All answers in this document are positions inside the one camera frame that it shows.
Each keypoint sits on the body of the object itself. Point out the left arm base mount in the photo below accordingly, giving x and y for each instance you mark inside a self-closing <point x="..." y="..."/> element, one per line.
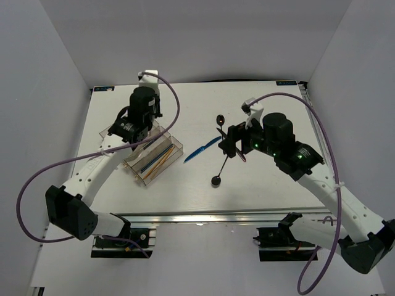
<point x="145" y="237"/>

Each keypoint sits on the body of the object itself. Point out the black long spoon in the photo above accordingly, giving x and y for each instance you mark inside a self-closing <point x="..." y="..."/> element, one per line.
<point x="220" y="119"/>

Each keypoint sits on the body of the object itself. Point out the yellow chopstick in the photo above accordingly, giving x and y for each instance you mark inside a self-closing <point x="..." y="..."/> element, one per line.
<point x="162" y="161"/>
<point x="159" y="163"/>

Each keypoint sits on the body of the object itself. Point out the blue metallic knife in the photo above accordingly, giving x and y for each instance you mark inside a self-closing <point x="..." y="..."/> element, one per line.
<point x="202" y="148"/>

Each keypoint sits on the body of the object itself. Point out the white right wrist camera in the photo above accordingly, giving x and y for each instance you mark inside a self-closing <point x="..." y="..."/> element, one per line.
<point x="253" y="110"/>

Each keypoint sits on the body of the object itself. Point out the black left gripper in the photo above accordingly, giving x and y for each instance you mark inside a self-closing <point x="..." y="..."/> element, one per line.
<point x="158" y="111"/>

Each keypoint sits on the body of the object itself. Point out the blue corner label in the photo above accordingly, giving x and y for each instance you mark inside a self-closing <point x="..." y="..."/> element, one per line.
<point x="103" y="88"/>
<point x="286" y="83"/>

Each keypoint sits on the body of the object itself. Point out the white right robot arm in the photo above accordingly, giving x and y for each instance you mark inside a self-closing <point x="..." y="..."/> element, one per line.
<point x="361" y="237"/>

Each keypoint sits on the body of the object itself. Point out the right blue corner label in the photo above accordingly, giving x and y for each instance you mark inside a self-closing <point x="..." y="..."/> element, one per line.
<point x="286" y="83"/>

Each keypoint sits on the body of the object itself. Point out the left blue corner label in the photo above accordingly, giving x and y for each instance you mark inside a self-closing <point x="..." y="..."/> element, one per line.
<point x="103" y="88"/>

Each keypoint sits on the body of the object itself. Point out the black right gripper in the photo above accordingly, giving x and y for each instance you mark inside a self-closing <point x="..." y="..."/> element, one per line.
<point x="236" y="134"/>

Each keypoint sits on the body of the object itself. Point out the green handled silver fork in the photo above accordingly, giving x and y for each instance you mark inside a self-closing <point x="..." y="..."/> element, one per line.
<point x="150" y="145"/>

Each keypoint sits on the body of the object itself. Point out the pink handled fork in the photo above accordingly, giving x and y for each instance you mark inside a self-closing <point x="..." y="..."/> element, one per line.
<point x="134" y="157"/>

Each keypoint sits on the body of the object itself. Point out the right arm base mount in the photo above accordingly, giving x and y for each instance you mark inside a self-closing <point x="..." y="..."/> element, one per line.
<point x="277" y="244"/>

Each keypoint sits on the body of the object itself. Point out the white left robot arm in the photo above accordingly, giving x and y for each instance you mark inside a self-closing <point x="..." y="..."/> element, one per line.
<point x="69" y="206"/>

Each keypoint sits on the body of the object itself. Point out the blue chopstick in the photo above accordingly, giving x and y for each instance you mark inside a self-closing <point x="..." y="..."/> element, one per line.
<point x="156" y="158"/>

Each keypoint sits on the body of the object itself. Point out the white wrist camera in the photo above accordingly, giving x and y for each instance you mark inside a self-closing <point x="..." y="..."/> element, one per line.
<point x="253" y="110"/>
<point x="149" y="81"/>

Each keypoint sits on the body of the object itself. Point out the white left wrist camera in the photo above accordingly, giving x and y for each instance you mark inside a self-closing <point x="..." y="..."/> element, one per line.
<point x="149" y="81"/>

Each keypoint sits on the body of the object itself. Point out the clear plastic compartment organizer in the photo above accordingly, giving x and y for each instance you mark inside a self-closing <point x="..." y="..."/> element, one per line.
<point x="149" y="160"/>

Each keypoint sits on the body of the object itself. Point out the black round spoon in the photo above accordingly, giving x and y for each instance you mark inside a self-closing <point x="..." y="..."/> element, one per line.
<point x="216" y="180"/>

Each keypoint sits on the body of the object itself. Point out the black knife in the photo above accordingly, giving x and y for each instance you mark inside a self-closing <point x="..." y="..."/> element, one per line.
<point x="242" y="155"/>

